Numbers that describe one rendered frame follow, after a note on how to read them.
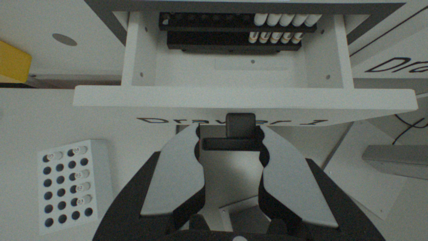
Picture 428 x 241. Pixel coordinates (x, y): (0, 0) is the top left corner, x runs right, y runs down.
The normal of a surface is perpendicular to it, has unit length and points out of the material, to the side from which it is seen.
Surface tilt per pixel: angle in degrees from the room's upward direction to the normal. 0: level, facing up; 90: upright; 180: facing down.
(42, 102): 0
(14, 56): 90
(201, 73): 0
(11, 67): 90
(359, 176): 3
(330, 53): 90
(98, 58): 90
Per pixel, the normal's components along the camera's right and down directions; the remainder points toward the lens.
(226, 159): 0.01, -0.16
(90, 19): -0.01, 0.99
